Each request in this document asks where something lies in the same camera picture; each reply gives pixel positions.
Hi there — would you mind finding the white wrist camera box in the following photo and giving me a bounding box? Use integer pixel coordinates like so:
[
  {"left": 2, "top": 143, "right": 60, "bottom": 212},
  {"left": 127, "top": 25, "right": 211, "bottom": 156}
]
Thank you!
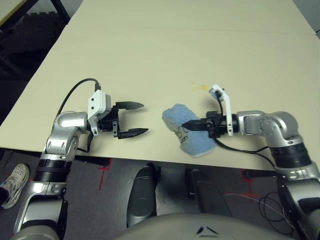
[
  {"left": 87, "top": 90, "right": 112, "bottom": 137},
  {"left": 208, "top": 84, "right": 235, "bottom": 137}
]

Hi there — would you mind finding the dark foam puzzle mat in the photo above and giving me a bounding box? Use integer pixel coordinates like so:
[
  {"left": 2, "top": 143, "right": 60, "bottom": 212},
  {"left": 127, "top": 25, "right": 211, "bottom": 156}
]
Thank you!
[{"left": 0, "top": 12, "right": 66, "bottom": 83}]

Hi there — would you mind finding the blue terry rag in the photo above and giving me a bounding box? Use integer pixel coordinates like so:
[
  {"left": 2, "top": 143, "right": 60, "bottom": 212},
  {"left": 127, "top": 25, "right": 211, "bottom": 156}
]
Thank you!
[{"left": 161, "top": 103, "right": 216, "bottom": 159}]

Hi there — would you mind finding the side table with black legs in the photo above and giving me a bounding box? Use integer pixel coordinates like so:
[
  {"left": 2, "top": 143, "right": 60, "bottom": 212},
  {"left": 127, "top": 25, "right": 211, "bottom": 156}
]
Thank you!
[{"left": 0, "top": 0, "right": 71, "bottom": 28}]

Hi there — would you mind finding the thin white floor wire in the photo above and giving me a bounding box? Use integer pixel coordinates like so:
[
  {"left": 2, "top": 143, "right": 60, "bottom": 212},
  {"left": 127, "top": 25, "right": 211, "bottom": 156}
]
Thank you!
[{"left": 224, "top": 193, "right": 286, "bottom": 213}]

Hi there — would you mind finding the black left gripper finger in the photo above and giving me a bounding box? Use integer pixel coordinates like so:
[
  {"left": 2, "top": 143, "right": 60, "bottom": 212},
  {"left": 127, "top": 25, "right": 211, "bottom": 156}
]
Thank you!
[
  {"left": 114, "top": 101, "right": 145, "bottom": 111},
  {"left": 117, "top": 127, "right": 150, "bottom": 140}
]

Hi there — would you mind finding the dark grey left robot leg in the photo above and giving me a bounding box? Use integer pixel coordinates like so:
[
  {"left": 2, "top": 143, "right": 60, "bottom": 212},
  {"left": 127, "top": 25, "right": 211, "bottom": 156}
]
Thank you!
[{"left": 126, "top": 162, "right": 158, "bottom": 228}]

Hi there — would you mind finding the dark grey right robot leg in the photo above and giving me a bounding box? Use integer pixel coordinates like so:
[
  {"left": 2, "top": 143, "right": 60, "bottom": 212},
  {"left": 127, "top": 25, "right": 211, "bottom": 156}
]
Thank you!
[{"left": 184, "top": 169, "right": 232, "bottom": 218}]

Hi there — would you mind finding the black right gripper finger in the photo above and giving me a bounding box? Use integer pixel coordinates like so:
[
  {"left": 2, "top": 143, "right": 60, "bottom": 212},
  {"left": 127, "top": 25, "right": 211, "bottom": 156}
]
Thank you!
[
  {"left": 183, "top": 124, "right": 209, "bottom": 132},
  {"left": 182, "top": 119, "right": 209, "bottom": 127}
]

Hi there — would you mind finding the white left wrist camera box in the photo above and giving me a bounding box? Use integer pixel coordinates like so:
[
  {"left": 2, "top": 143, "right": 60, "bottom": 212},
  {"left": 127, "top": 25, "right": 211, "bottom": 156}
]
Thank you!
[{"left": 87, "top": 90, "right": 112, "bottom": 137}]

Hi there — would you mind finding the white mesh sneaker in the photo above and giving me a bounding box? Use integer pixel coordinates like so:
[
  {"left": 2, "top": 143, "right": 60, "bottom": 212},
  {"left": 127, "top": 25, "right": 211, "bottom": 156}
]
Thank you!
[{"left": 0, "top": 162, "right": 31, "bottom": 210}]

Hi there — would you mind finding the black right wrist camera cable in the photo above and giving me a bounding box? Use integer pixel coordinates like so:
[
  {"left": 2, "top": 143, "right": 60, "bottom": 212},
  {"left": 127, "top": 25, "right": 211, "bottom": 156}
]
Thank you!
[{"left": 214, "top": 91, "right": 283, "bottom": 176}]

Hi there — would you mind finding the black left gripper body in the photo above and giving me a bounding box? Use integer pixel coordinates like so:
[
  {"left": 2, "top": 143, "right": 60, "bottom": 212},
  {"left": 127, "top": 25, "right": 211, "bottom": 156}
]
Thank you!
[{"left": 97, "top": 105, "right": 121, "bottom": 138}]

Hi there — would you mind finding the grey robot torso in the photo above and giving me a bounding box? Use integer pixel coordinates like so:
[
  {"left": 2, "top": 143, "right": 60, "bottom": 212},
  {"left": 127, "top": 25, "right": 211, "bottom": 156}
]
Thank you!
[{"left": 117, "top": 212, "right": 298, "bottom": 240}]

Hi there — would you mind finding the red floor tape cross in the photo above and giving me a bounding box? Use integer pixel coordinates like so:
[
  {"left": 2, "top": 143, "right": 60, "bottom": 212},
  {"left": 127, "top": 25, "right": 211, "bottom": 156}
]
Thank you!
[
  {"left": 223, "top": 169, "right": 260, "bottom": 205},
  {"left": 97, "top": 158, "right": 113, "bottom": 191}
]

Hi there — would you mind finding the black left wrist camera cable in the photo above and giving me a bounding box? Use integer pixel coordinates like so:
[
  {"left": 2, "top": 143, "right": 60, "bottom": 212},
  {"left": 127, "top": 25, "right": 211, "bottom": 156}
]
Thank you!
[{"left": 58, "top": 78, "right": 101, "bottom": 153}]

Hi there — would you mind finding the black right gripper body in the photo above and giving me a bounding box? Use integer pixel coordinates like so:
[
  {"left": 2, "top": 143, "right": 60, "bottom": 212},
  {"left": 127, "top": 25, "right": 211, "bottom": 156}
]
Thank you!
[{"left": 206, "top": 111, "right": 230, "bottom": 139}]

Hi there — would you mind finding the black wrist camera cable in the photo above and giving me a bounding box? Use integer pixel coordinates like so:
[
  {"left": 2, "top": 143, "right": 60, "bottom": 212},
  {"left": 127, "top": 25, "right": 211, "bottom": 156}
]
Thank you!
[
  {"left": 214, "top": 91, "right": 283, "bottom": 176},
  {"left": 58, "top": 78, "right": 101, "bottom": 153}
]

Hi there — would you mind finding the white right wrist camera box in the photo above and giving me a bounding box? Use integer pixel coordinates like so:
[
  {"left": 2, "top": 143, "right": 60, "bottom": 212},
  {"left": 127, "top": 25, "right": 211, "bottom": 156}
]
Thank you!
[{"left": 208, "top": 84, "right": 235, "bottom": 137}]

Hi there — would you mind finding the dark grey robot leg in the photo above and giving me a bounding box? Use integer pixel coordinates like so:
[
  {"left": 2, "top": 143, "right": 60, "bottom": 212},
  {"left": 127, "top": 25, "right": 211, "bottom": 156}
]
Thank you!
[
  {"left": 184, "top": 169, "right": 232, "bottom": 218},
  {"left": 126, "top": 162, "right": 158, "bottom": 228}
]

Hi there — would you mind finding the black floor cable tangle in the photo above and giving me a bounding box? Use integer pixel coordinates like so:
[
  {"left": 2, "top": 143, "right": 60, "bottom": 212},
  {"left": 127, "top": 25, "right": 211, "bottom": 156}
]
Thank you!
[{"left": 258, "top": 192, "right": 301, "bottom": 236}]

